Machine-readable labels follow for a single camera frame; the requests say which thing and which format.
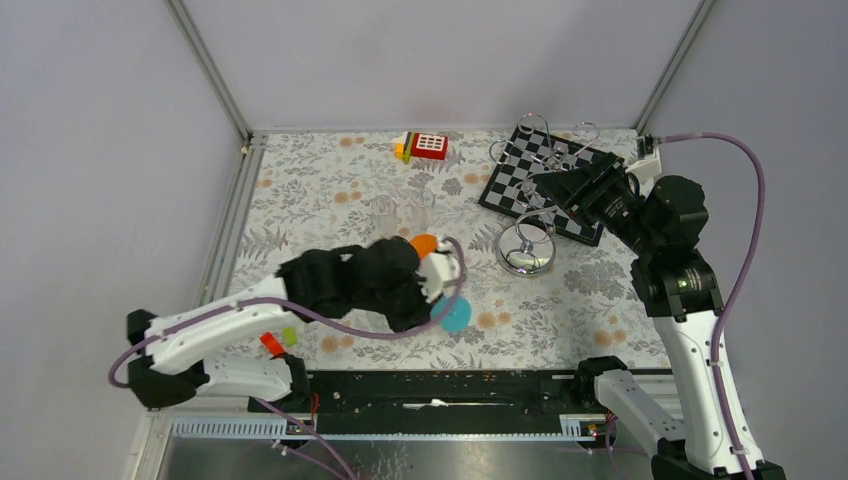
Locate green small block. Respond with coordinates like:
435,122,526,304
282,327,298,347

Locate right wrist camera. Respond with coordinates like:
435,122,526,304
625,135,662,187

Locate black white chess board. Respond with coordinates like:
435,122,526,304
478,123,605,219

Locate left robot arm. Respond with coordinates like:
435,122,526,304
114,235,454,411

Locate chrome wine glass rack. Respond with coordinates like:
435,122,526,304
489,113,603,277

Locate red small block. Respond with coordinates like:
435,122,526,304
260,332,286,359

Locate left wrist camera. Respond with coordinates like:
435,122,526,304
416,252,460,303

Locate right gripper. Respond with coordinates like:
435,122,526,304
533,151,659,256

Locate clear champagne flute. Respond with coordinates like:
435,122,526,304
409,187,436,232

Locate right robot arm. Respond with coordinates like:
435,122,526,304
534,154,785,479

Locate teal wine glass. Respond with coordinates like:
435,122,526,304
430,296,472,333

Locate orange wine glass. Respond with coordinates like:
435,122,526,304
409,233,439,260

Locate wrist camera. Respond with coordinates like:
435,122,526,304
416,252,460,303
625,135,662,187

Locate colourful toy brick block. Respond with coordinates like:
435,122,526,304
391,132,449,164

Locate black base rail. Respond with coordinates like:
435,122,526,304
273,370,612,437

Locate clear wine glass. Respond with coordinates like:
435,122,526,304
370,195,398,238

